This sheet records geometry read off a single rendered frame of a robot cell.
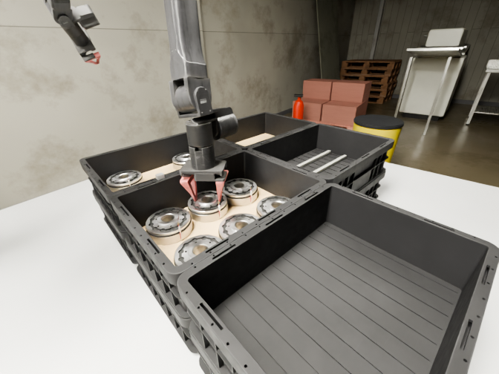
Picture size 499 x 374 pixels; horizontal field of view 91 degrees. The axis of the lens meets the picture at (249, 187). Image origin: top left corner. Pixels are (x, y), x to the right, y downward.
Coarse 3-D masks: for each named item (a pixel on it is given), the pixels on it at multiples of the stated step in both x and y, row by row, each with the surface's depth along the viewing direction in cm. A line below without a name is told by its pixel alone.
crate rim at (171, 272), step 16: (272, 160) 68; (176, 176) 61; (304, 176) 60; (128, 192) 55; (304, 192) 53; (128, 224) 45; (256, 224) 44; (144, 240) 41; (224, 240) 40; (160, 256) 38; (208, 256) 37; (176, 272) 35
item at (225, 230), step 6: (234, 216) 58; (240, 216) 58; (246, 216) 58; (252, 216) 57; (222, 222) 55; (228, 222) 56; (222, 228) 54; (228, 228) 54; (222, 234) 52; (228, 234) 52
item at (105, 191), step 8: (176, 136) 90; (144, 144) 83; (224, 144) 81; (104, 152) 77; (112, 152) 77; (232, 152) 74; (80, 160) 72; (88, 168) 66; (88, 176) 67; (96, 176) 62; (96, 184) 61; (104, 184) 58; (136, 184) 58; (104, 192) 55; (112, 192) 55; (120, 192) 55
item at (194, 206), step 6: (204, 192) 67; (210, 192) 68; (216, 192) 67; (192, 198) 65; (222, 198) 65; (192, 204) 63; (198, 204) 62; (216, 204) 62; (222, 204) 62; (192, 210) 60; (198, 210) 60; (204, 210) 60; (210, 210) 60; (216, 210) 60
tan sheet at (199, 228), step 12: (264, 192) 72; (228, 204) 67; (252, 204) 67; (228, 216) 63; (144, 228) 59; (192, 228) 59; (204, 228) 59; (216, 228) 59; (180, 240) 55; (168, 252) 52
